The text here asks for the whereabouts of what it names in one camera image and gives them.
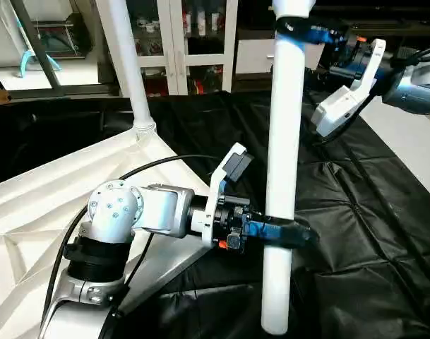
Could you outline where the white low drawer unit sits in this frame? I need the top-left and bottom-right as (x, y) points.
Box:
(234, 35), (275, 75)

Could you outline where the white plastic table leg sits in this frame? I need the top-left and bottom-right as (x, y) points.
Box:
(105, 0), (157, 138)
(261, 0), (318, 335)

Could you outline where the white plastic table top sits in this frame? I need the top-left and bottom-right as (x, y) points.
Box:
(0, 124), (222, 339)

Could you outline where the grey metal pole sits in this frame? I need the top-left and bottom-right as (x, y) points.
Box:
(8, 0), (66, 91)

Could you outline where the white sheet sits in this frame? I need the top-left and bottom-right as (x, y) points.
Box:
(359, 92), (430, 213)

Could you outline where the white glass-door cabinet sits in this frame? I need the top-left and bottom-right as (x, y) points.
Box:
(95, 0), (240, 96)

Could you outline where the black work mat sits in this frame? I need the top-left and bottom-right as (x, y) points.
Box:
(0, 88), (430, 339)

